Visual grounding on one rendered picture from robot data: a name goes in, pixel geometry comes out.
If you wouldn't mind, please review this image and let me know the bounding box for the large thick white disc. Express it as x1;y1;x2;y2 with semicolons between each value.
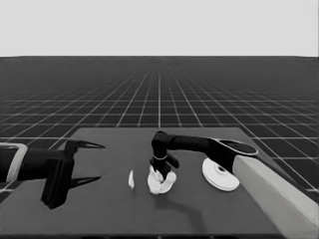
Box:
201;157;241;192

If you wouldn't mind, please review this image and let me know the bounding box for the white round carrier with pins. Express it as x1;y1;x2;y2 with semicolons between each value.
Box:
147;165;177;196

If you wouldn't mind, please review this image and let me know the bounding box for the small white T-shaped piece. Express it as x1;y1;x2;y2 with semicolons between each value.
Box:
128;169;136;190

